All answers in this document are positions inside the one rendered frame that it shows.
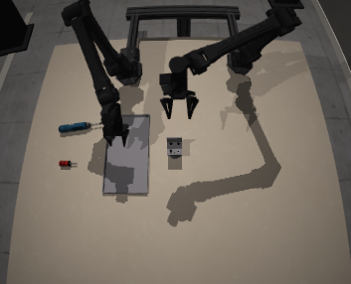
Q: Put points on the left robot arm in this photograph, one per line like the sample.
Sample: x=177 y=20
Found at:
x=280 y=22

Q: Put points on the red screwdriver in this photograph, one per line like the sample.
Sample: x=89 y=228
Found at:
x=65 y=163

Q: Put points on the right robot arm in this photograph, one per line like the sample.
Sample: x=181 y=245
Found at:
x=89 y=32

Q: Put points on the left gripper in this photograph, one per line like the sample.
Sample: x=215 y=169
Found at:
x=192 y=101

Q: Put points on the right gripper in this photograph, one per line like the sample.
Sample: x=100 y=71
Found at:
x=120 y=133

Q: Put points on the blue electric screwdriver body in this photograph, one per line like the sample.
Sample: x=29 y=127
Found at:
x=74 y=127

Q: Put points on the grey l-shaped metal bracket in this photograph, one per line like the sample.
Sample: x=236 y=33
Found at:
x=174 y=146

